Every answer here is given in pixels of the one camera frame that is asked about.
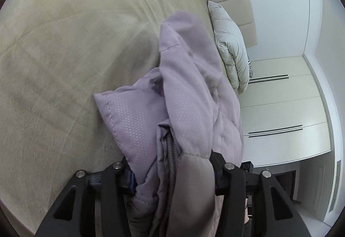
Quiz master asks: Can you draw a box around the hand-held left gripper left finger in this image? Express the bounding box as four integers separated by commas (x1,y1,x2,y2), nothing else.
34,156,136,237

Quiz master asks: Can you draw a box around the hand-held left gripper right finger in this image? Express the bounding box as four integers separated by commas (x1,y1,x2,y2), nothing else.
209,151,309,237

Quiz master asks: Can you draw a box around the beige bed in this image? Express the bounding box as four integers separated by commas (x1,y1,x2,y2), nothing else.
0,0,243,237

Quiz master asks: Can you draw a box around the white wardrobe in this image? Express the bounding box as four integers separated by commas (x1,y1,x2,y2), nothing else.
238,55,332,168

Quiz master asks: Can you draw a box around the zebra striped pillow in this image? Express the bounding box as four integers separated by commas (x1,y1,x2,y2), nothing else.
246,51,255,81

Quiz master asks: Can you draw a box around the wall air vent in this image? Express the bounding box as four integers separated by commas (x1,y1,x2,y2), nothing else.
328,160,342,213

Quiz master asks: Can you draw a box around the mauve hooded puffer jacket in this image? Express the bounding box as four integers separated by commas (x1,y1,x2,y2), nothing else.
93,10,245,237

